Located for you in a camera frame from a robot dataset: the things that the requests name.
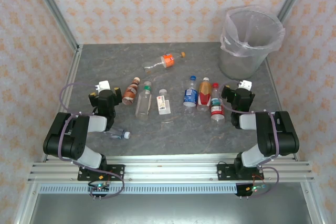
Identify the blue label blue cap bottle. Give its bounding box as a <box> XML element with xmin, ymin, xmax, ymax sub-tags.
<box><xmin>182</xmin><ymin>75</ymin><xmax>199</xmax><ymax>116</ymax></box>

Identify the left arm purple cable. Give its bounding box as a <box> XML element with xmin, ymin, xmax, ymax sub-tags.
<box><xmin>54</xmin><ymin>82</ymin><xmax>125</xmax><ymax>200</ymax></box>

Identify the grey mesh waste bin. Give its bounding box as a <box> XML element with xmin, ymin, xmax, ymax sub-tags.
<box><xmin>219</xmin><ymin>6</ymin><xmax>286</xmax><ymax>80</ymax></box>

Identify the orange label soda bottle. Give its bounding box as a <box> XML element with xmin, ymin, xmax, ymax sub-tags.
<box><xmin>142</xmin><ymin>51</ymin><xmax>186</xmax><ymax>74</ymax></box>

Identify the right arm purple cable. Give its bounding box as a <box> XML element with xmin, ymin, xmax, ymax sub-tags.
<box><xmin>218</xmin><ymin>82</ymin><xmax>280</xmax><ymax>198</ymax></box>

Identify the green label clear bottle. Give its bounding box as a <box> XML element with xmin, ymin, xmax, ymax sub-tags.
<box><xmin>135</xmin><ymin>81</ymin><xmax>153</xmax><ymax>121</ymax></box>

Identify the aluminium table side rail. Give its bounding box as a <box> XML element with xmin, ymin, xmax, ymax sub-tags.
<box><xmin>264</xmin><ymin>57</ymin><xmax>300</xmax><ymax>162</ymax></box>
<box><xmin>40</xmin><ymin>44</ymin><xmax>84</xmax><ymax>163</ymax></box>

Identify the gold red label bottle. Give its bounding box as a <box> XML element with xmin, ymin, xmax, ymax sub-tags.
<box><xmin>196</xmin><ymin>77</ymin><xmax>213</xmax><ymax>112</ymax></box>

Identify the crushed bluish bottle white cap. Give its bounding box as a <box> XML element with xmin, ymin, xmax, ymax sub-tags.
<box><xmin>106</xmin><ymin>126</ymin><xmax>131</xmax><ymax>141</ymax></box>

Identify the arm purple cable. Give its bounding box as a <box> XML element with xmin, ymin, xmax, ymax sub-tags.
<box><xmin>54</xmin><ymin>82</ymin><xmax>125</xmax><ymax>200</ymax></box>
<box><xmin>218</xmin><ymin>82</ymin><xmax>280</xmax><ymax>198</ymax></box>

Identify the red cap water bottle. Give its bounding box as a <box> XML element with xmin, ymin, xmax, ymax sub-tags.
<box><xmin>209</xmin><ymin>82</ymin><xmax>226</xmax><ymax>125</ymax></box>

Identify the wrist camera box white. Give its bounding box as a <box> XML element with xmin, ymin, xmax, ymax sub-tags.
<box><xmin>237</xmin><ymin>79</ymin><xmax>253</xmax><ymax>91</ymax></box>
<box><xmin>94</xmin><ymin>80</ymin><xmax>111</xmax><ymax>91</ymax></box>

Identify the white label square bottle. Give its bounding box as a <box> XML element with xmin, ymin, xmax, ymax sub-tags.
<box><xmin>156</xmin><ymin>89</ymin><xmax>173</xmax><ymax>116</ymax></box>

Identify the brown label bottle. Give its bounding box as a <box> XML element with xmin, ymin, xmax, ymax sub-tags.
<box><xmin>122</xmin><ymin>77</ymin><xmax>142</xmax><ymax>106</ymax></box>

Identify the small circuit board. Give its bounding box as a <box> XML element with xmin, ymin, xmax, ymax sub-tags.
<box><xmin>236</xmin><ymin>183</ymin><xmax>268</xmax><ymax>197</ymax></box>
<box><xmin>88</xmin><ymin>182</ymin><xmax>111</xmax><ymax>193</ymax></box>

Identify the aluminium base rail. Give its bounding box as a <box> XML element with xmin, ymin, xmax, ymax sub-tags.
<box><xmin>27</xmin><ymin>155</ymin><xmax>314</xmax><ymax>183</ymax></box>

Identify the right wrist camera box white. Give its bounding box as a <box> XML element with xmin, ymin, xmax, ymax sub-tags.
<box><xmin>237</xmin><ymin>79</ymin><xmax>253</xmax><ymax>91</ymax></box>

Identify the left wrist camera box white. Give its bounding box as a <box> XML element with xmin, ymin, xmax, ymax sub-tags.
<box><xmin>94</xmin><ymin>80</ymin><xmax>111</xmax><ymax>91</ymax></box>

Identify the grey metal lower panel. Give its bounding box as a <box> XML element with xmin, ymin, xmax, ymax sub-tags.
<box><xmin>28</xmin><ymin>194</ymin><xmax>313</xmax><ymax>224</ymax></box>

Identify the slotted grey cable duct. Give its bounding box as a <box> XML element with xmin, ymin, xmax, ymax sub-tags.
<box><xmin>38</xmin><ymin>184</ymin><xmax>238</xmax><ymax>195</ymax></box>

